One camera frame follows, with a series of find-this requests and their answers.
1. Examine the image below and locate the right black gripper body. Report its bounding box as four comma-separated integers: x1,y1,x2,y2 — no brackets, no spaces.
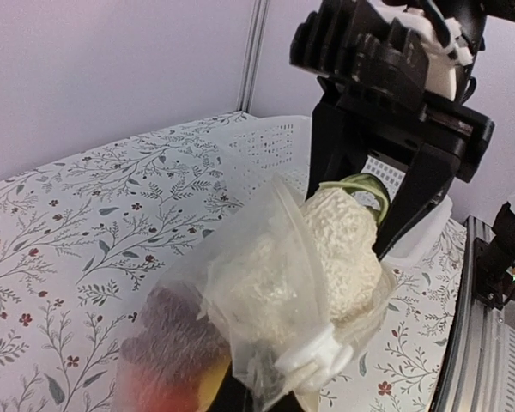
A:
315,1,494,181

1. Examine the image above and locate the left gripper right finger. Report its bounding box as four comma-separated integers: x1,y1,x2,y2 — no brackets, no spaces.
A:
265,391,304,412

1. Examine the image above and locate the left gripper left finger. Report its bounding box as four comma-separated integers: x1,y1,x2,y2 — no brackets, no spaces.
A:
208,366,253,412

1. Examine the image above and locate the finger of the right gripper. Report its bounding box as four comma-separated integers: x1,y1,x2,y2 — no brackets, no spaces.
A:
373,144,459,261
306,102,368,198

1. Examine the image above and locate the yellow lemon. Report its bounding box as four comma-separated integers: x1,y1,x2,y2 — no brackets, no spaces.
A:
197,357,231,409

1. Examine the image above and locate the white plastic basket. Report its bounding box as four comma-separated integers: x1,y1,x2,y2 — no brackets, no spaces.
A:
217,116,452,269

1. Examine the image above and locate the clear zip top bag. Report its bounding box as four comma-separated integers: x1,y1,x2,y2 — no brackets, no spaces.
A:
112,173,396,411

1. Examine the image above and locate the purple grape bunch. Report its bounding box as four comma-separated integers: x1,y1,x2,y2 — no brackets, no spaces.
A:
120,282,230,384

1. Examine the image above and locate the red bell pepper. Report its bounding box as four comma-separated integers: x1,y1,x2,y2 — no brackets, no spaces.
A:
114,379,199,412

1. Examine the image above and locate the white cauliflower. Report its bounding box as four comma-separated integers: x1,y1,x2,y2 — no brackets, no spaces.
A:
202,179,391,370

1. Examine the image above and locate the floral tablecloth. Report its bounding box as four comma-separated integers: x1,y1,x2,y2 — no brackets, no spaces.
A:
0,112,467,411

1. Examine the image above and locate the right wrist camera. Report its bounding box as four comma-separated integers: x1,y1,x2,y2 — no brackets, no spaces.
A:
289,1,474,112

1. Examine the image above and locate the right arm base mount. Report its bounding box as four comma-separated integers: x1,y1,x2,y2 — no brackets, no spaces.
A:
474,203,515,310

